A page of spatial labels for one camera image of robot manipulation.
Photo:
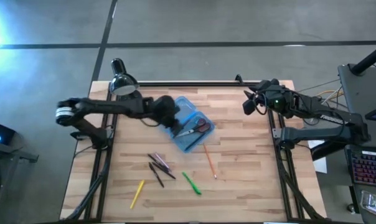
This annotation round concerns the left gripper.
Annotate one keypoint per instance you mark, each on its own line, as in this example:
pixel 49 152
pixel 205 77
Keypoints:
pixel 166 109

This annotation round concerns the orange pencil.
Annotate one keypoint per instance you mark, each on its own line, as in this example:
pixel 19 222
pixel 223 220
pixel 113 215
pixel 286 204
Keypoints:
pixel 210 161

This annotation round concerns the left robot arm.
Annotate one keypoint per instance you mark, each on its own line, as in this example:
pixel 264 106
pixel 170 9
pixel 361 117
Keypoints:
pixel 107 107

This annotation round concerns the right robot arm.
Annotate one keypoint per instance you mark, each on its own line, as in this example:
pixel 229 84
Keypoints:
pixel 318 132

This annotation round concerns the grey desk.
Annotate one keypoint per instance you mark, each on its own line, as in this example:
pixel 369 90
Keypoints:
pixel 356 93

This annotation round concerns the purple pen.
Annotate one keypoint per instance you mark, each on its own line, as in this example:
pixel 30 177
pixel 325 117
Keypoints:
pixel 162 160

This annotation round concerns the black pole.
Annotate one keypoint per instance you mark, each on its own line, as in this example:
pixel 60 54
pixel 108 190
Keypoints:
pixel 370 59

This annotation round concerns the yellow highlighter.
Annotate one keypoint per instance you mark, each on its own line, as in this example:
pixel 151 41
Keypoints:
pixel 137 194

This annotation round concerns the black pen with white print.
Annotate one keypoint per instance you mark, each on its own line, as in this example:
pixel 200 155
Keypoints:
pixel 164 171

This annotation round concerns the backlit keyboard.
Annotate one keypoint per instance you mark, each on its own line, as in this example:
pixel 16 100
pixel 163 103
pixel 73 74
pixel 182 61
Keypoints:
pixel 368 169

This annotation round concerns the dark side table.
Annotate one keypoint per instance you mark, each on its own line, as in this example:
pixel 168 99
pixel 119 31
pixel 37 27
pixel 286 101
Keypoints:
pixel 20 155

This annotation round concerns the black desk lamp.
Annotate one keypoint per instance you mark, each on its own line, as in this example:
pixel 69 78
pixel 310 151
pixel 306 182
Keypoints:
pixel 122 82

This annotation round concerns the black device with blue light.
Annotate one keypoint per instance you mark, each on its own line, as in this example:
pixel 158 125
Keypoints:
pixel 2 132

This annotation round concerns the green marker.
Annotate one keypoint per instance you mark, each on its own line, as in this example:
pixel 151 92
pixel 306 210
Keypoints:
pixel 191 183

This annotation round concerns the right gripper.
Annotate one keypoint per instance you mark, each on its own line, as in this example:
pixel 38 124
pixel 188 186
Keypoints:
pixel 264 93

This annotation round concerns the blue plastic supply box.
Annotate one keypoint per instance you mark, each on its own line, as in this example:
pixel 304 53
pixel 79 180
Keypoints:
pixel 188 107

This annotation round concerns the smartphone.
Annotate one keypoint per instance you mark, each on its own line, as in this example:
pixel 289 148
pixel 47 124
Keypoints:
pixel 373 203

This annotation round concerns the white paper sheet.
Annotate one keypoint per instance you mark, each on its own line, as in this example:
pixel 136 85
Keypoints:
pixel 320 165

